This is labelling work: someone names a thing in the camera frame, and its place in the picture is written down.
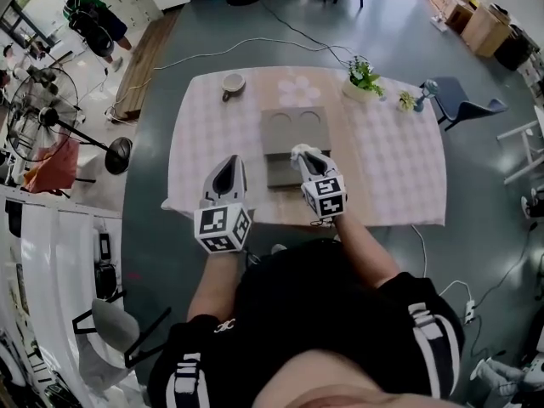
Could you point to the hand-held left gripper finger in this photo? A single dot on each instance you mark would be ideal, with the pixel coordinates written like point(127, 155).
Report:
point(243, 181)
point(208, 187)

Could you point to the brown cardboard box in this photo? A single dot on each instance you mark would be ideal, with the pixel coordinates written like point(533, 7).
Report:
point(486, 30)

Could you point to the white desk frame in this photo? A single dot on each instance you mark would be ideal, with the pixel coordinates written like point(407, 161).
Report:
point(527, 143)

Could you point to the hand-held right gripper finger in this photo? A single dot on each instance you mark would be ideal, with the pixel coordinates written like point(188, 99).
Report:
point(329, 165)
point(302, 168)

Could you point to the red bag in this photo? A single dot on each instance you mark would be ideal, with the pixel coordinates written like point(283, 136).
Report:
point(53, 166)

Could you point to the white power strip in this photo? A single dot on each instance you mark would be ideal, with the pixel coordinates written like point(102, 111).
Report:
point(469, 310)

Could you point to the table with checkered cloth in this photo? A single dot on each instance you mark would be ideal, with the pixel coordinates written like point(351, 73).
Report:
point(382, 164)

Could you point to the wooden floor platform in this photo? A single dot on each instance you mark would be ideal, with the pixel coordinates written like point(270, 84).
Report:
point(144, 66)

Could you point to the green plant in white pot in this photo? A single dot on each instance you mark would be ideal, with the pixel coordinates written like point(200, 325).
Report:
point(361, 81)

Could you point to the small yellow-green potted plant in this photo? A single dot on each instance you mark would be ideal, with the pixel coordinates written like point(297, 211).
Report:
point(406, 100)

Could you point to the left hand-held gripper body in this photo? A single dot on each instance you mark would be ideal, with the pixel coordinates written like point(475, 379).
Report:
point(223, 225)

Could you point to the white cloth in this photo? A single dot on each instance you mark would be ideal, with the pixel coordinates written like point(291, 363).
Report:
point(298, 150)

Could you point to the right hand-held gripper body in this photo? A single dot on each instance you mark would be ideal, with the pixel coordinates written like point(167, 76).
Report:
point(325, 196)

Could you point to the white cylindrical device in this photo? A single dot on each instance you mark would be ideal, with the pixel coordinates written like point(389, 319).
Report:
point(506, 374)

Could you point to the person's face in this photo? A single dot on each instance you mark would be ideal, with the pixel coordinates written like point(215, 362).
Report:
point(340, 381)

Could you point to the black standing fan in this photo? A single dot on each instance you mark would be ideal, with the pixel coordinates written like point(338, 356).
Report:
point(44, 115)

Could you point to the person's black shirt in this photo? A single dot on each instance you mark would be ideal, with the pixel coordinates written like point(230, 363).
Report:
point(306, 296)

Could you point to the person's right forearm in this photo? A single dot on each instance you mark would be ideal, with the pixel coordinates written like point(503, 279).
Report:
point(361, 249)

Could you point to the black rubbish bag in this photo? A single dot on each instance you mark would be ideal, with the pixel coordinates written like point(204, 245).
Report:
point(514, 51)

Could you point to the teal lantern lamp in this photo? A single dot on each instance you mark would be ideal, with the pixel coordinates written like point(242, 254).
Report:
point(427, 94)

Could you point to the blue chair with black legs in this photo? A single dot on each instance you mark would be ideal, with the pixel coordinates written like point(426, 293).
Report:
point(463, 104)

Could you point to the grey chair with black legs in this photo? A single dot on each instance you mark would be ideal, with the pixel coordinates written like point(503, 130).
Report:
point(115, 323)

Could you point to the grey drawer box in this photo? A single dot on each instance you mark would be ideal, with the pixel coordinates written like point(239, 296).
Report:
point(285, 138)

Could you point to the person's left forearm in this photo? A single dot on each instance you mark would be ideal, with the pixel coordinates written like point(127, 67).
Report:
point(214, 287)

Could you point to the brown and white mug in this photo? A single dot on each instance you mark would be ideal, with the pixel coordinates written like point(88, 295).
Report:
point(234, 83)

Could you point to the white shelving unit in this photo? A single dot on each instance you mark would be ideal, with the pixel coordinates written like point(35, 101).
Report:
point(64, 270)

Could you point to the pink flower-shaped coaster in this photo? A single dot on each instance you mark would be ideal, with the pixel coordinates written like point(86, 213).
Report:
point(298, 91)

